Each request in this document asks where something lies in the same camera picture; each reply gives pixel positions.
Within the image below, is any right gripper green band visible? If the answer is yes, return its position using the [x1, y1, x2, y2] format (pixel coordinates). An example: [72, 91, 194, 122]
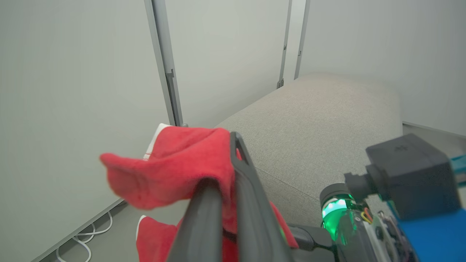
[288, 183, 419, 262]

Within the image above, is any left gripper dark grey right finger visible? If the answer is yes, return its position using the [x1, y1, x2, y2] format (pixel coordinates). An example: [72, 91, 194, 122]
[230, 131, 292, 262]

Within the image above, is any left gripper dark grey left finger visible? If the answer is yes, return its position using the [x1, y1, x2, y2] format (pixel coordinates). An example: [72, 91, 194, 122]
[167, 178, 224, 262]

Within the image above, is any red fleece clothing white trim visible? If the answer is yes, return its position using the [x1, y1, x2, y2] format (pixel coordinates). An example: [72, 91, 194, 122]
[100, 124, 300, 262]

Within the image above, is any grey fabric sofa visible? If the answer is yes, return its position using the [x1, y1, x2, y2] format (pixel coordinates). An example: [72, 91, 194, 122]
[215, 72, 403, 228]

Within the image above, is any white cable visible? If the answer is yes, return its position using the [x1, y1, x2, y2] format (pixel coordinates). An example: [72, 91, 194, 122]
[55, 210, 114, 262]

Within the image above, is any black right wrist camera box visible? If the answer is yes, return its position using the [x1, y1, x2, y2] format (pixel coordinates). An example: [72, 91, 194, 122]
[344, 133, 462, 221]

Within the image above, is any blue right camera mount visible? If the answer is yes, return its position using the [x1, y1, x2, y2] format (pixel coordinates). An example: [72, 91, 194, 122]
[387, 198, 466, 262]

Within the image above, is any teal right camera connector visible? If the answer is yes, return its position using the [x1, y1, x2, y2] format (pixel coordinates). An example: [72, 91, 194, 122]
[450, 154, 466, 188]

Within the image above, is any wide grey metal wall post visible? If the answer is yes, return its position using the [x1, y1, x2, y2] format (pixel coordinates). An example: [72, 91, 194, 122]
[144, 0, 185, 127]

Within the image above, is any thin grey metal wall post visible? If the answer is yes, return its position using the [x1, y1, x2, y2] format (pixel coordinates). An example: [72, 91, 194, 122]
[294, 0, 311, 80]
[276, 0, 293, 89]

